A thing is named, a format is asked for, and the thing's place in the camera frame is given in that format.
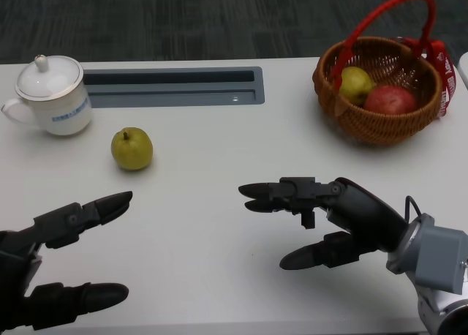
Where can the red apple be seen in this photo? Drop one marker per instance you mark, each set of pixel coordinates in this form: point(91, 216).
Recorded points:
point(389, 99)

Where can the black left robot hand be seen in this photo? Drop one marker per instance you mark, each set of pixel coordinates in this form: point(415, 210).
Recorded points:
point(18, 247)

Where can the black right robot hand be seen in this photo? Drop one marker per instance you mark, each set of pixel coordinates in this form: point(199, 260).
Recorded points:
point(365, 214)

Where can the white rounded furniture edge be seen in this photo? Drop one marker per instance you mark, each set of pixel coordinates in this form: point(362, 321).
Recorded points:
point(464, 68)

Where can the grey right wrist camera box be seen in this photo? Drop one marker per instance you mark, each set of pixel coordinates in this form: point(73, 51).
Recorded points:
point(442, 254)

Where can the yellow-green pear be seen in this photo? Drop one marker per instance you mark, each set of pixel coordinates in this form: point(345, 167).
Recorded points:
point(131, 150)
point(356, 82)

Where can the red printed ribbon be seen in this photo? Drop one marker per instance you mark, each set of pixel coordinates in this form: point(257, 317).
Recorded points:
point(448, 79)

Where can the white lidded porcelain cup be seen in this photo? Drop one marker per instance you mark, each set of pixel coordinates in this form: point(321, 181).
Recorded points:
point(60, 106)

